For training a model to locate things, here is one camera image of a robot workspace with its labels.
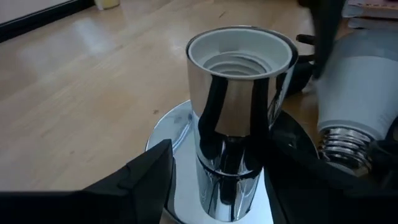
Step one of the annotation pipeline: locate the chrome lamp base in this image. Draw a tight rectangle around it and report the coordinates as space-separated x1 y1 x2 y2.
145 25 320 224

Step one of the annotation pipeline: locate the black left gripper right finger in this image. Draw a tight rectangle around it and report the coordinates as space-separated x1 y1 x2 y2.
263 133 398 224

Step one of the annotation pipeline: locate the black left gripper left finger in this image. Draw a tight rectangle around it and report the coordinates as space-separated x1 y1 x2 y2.
0 139 175 224

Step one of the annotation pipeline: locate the black aluminium table frame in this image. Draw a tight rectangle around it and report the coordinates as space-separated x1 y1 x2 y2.
0 0 96 44

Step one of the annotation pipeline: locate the white lightbulb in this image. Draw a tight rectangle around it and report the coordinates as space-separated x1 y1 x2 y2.
315 29 398 178

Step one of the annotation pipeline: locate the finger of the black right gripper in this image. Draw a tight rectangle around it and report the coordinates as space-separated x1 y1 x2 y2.
298 0 346 79

